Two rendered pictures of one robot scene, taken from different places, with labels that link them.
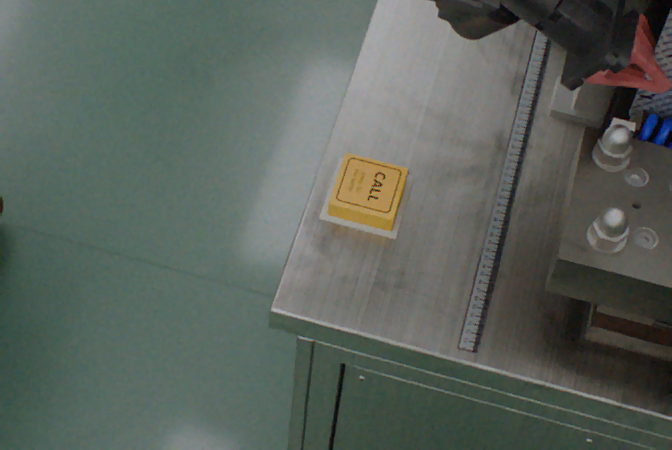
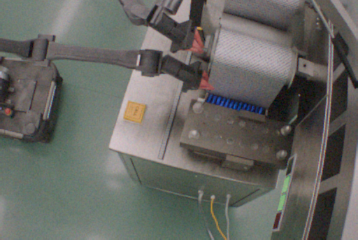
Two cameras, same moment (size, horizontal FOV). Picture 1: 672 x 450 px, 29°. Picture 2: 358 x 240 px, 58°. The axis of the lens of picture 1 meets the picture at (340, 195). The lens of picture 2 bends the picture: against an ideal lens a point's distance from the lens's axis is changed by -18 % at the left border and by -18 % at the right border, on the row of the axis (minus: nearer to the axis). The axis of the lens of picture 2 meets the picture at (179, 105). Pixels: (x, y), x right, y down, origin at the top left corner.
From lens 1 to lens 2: 0.43 m
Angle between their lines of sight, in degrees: 14
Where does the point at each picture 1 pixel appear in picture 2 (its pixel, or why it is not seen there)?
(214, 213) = (116, 76)
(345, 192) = (127, 113)
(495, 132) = (172, 89)
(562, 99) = not seen: hidden behind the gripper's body
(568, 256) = (182, 141)
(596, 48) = (189, 82)
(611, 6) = (195, 69)
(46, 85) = (74, 41)
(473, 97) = (166, 78)
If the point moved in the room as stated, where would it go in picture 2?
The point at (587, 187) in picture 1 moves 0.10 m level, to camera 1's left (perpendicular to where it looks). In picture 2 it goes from (190, 119) to (160, 116)
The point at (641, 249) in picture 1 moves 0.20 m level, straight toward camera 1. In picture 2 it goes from (203, 138) to (175, 189)
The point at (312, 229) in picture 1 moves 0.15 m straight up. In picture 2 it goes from (119, 123) to (115, 109)
